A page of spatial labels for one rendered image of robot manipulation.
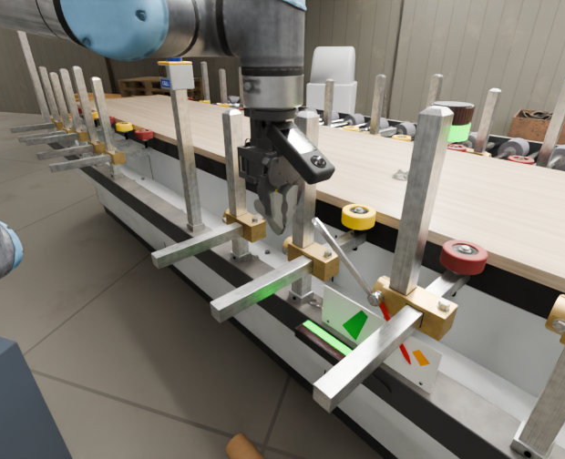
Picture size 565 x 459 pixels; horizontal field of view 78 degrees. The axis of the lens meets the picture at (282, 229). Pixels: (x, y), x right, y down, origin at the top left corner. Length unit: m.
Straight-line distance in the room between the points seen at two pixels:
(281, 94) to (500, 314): 0.62
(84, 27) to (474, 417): 0.77
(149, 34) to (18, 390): 0.98
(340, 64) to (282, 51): 3.96
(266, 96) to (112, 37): 0.20
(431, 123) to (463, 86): 5.41
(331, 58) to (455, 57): 2.07
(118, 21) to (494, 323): 0.82
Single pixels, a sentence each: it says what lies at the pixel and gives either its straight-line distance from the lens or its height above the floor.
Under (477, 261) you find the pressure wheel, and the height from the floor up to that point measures 0.90.
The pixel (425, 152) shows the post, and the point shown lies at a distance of 0.55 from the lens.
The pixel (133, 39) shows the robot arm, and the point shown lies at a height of 1.26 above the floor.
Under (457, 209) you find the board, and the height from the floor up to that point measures 0.90.
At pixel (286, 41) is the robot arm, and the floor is 1.26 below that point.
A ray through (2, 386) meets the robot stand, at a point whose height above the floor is 0.52.
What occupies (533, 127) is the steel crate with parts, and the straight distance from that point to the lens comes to 5.13.
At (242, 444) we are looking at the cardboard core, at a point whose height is 0.08.
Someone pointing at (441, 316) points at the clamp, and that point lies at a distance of 0.63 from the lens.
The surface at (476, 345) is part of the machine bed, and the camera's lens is 0.92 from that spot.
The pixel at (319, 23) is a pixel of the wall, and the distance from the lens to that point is 6.02.
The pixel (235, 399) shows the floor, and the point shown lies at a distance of 1.57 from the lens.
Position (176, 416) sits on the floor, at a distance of 1.57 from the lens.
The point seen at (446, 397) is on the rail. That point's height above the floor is 0.70.
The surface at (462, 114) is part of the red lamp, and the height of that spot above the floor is 1.17.
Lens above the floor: 1.25
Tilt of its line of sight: 27 degrees down
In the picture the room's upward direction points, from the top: straight up
